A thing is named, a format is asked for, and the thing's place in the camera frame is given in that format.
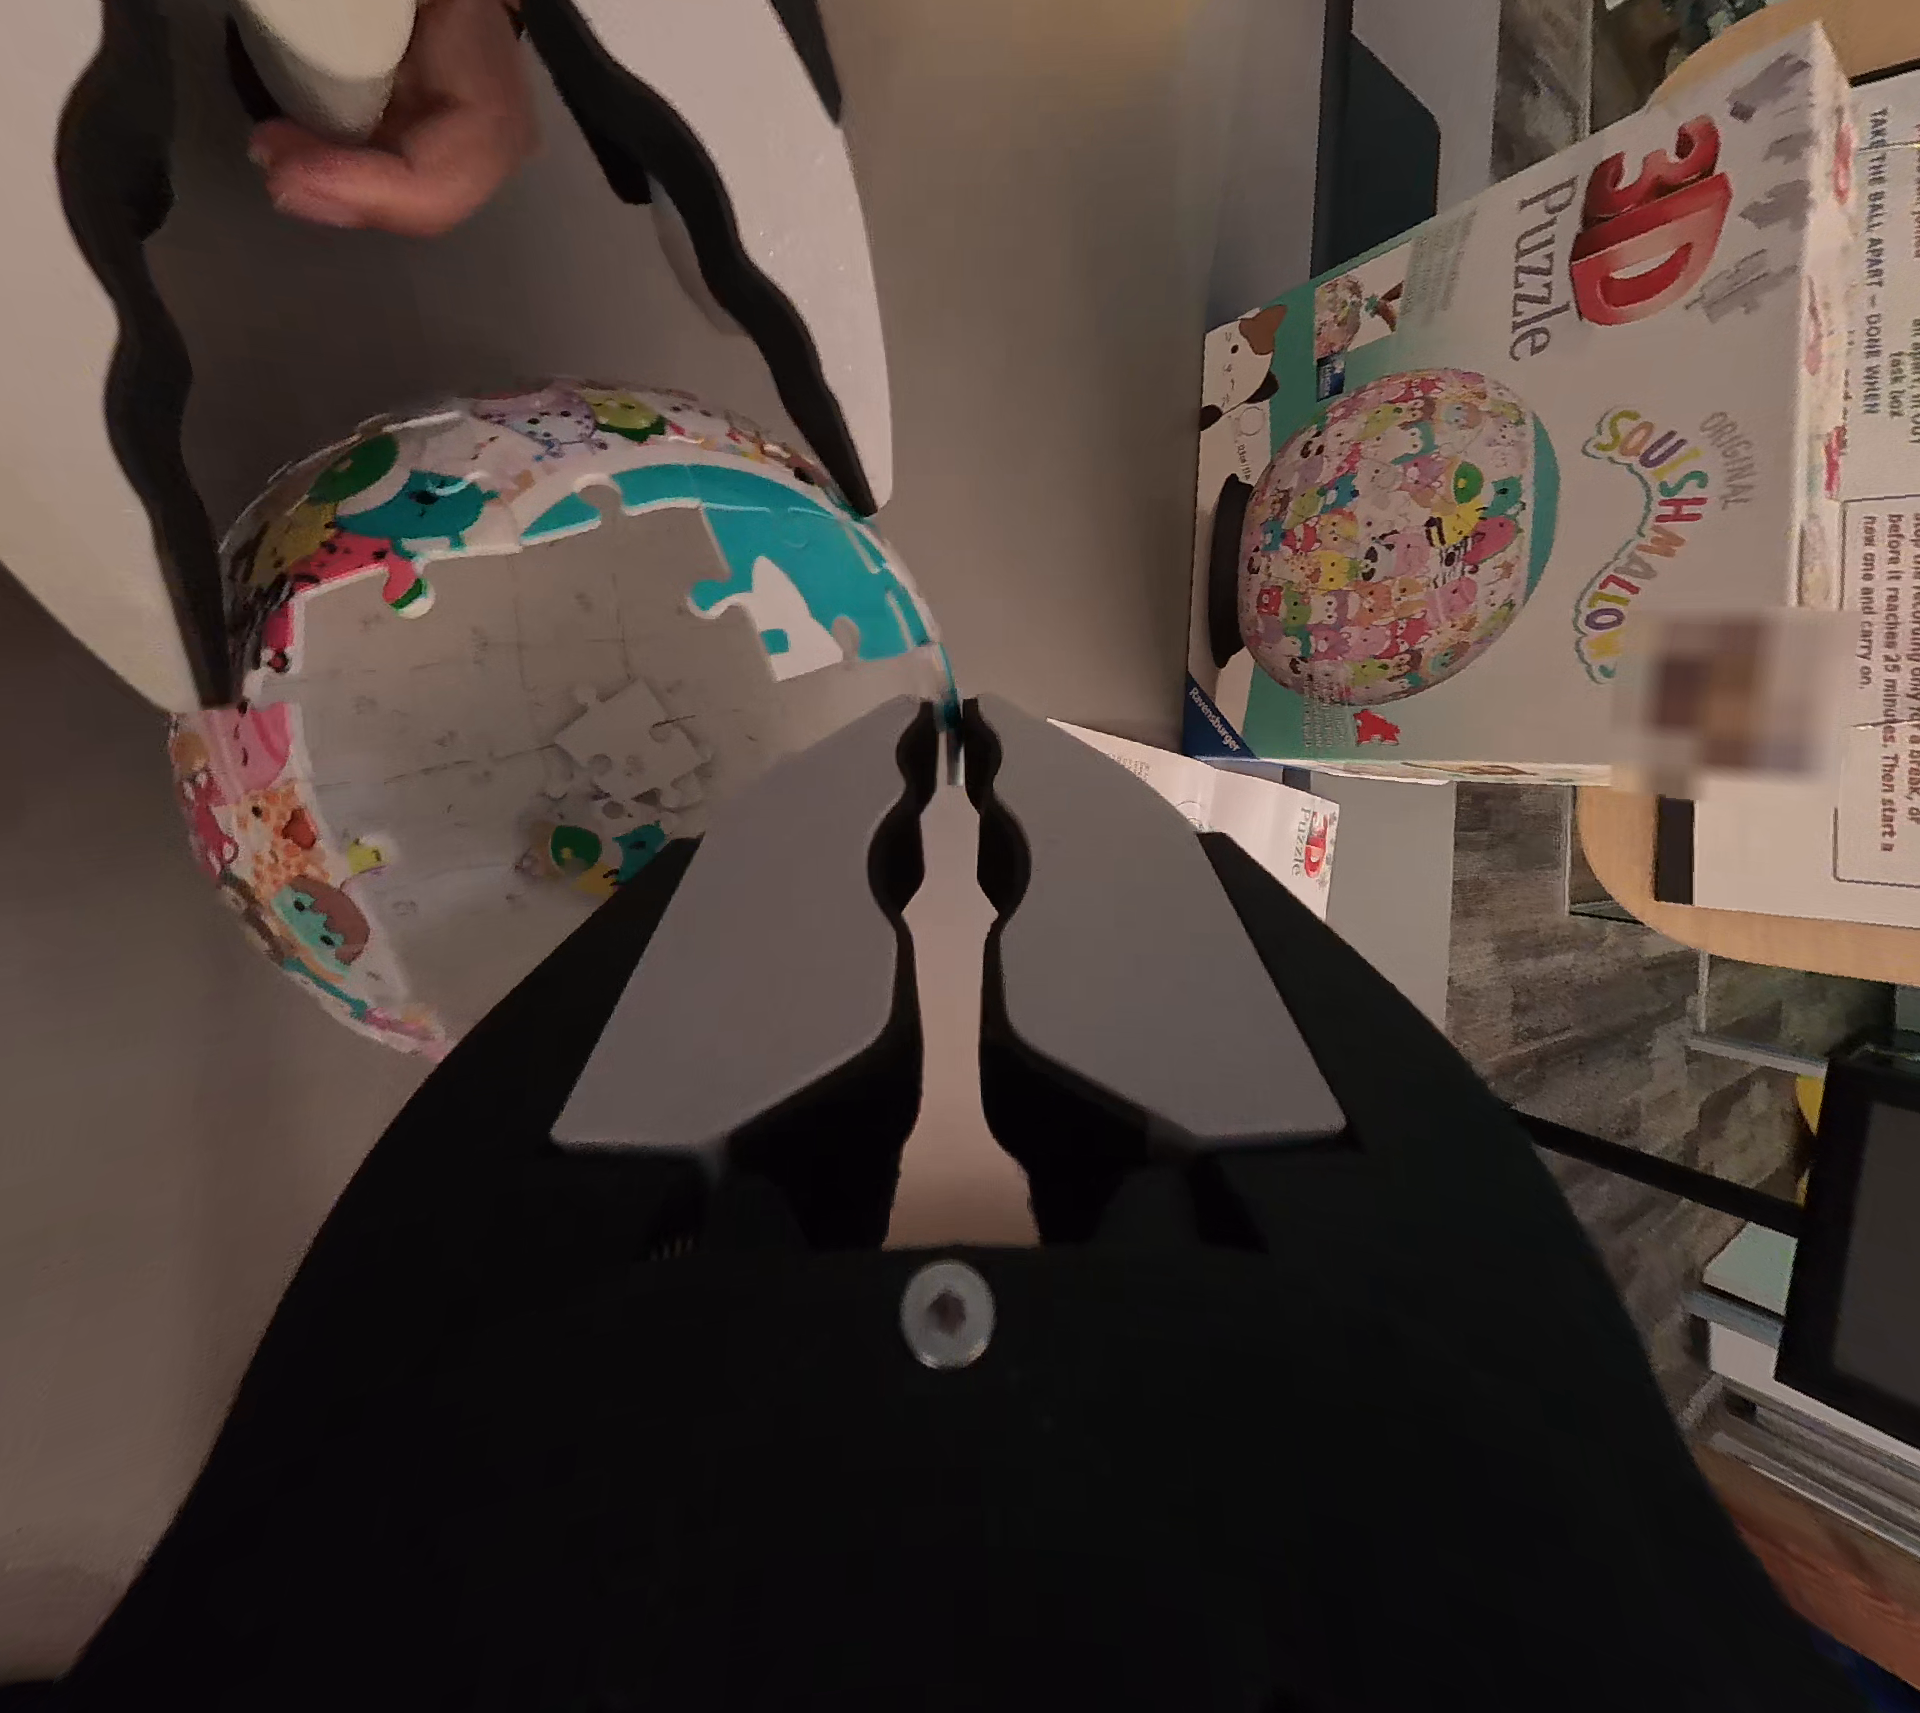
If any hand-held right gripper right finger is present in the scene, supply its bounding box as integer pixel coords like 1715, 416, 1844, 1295
957, 694, 1351, 1157

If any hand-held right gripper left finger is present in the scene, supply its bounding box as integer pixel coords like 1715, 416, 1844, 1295
548, 695, 941, 1166

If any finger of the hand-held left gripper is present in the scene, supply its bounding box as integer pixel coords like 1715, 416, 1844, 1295
0, 0, 238, 718
517, 0, 900, 519

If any colourful puzzle ball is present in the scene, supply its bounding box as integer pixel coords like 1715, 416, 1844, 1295
167, 375, 963, 1062

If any upturned white puzzle piece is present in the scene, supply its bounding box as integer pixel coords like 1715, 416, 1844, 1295
548, 679, 709, 801

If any puzzle ball cardboard box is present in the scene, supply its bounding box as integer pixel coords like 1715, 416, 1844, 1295
1191, 22, 1866, 789

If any person's left hand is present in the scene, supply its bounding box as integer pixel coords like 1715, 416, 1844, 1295
225, 0, 545, 240

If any white instruction leaflet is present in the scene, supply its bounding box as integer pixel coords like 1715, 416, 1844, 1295
1047, 718, 1344, 923

